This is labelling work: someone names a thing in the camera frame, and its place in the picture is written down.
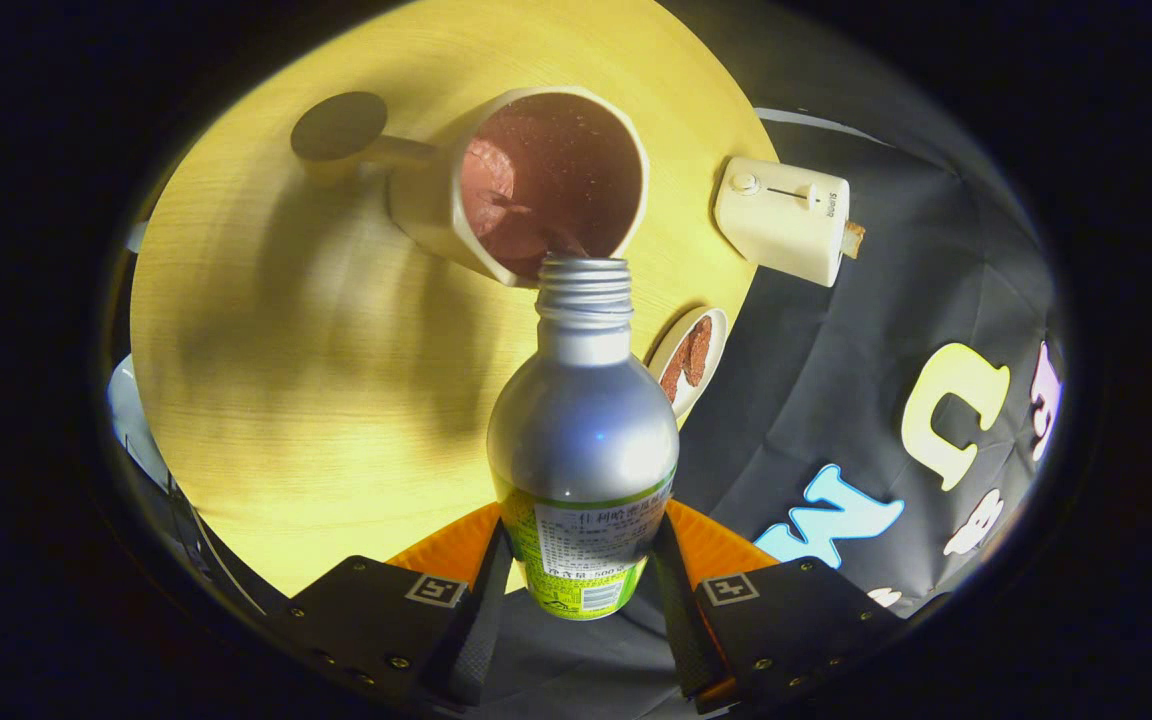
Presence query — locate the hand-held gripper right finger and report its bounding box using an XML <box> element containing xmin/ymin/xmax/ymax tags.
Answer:
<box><xmin>651</xmin><ymin>500</ymin><xmax>905</xmax><ymax>715</ymax></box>

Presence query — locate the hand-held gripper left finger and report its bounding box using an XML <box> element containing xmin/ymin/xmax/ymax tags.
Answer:
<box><xmin>266</xmin><ymin>500</ymin><xmax>517</xmax><ymax>713</ymax></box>

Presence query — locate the silver bottle green label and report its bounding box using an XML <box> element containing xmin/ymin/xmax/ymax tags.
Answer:
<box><xmin>487</xmin><ymin>256</ymin><xmax>681</xmax><ymax>621</ymax></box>

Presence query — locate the cream cup wooden handle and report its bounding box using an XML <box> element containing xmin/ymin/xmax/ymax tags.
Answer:
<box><xmin>291</xmin><ymin>86</ymin><xmax>651</xmax><ymax>289</ymax></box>

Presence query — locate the white round plate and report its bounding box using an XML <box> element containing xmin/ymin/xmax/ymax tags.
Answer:
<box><xmin>646</xmin><ymin>306</ymin><xmax>729</xmax><ymax>419</ymax></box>

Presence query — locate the brown meat slice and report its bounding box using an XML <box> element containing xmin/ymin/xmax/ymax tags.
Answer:
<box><xmin>660</xmin><ymin>345</ymin><xmax>692</xmax><ymax>404</ymax></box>
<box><xmin>684</xmin><ymin>316</ymin><xmax>713</xmax><ymax>387</ymax></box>

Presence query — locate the black backdrop cloth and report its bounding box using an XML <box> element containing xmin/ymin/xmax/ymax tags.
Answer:
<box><xmin>476</xmin><ymin>100</ymin><xmax>1067</xmax><ymax>720</ymax></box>

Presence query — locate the wooden table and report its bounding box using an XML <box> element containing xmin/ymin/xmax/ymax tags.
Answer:
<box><xmin>129</xmin><ymin>0</ymin><xmax>780</xmax><ymax>599</ymax></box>

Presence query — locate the white toaster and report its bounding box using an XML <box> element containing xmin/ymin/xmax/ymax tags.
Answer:
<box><xmin>713</xmin><ymin>156</ymin><xmax>852</xmax><ymax>288</ymax></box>

